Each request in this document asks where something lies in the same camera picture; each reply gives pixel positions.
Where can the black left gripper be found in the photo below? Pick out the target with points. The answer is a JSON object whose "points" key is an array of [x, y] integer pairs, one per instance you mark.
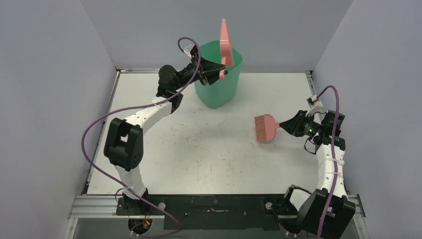
{"points": [[208, 69]]}

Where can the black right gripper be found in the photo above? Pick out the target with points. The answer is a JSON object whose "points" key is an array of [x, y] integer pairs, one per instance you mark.
{"points": [[301, 124]]}

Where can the pink plastic dustpan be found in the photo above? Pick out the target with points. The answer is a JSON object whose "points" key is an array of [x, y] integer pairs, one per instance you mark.
{"points": [[225, 46]]}

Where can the green plastic bin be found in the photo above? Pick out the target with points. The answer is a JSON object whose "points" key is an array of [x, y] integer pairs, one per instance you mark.
{"points": [[223, 90]]}

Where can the pink hand brush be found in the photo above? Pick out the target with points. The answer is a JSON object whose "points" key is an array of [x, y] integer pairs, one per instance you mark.
{"points": [[265, 128]]}

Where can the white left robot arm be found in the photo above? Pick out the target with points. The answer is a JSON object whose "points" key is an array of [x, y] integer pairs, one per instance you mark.
{"points": [[124, 140]]}

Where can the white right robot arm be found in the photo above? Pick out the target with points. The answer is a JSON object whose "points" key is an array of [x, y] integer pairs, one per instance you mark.
{"points": [[327, 211]]}

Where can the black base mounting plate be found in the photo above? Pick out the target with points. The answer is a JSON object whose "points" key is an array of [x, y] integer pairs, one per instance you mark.
{"points": [[267, 223]]}

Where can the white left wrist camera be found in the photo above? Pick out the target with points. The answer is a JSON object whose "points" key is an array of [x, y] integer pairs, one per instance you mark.
{"points": [[191, 50]]}

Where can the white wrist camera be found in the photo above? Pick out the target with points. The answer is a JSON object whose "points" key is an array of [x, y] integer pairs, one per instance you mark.
{"points": [[191, 50], [315, 105]]}

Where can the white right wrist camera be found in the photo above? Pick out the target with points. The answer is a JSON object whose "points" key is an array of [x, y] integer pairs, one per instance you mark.
{"points": [[315, 105]]}

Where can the aluminium frame rail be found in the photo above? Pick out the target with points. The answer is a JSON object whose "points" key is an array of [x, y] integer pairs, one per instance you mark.
{"points": [[92, 207]]}

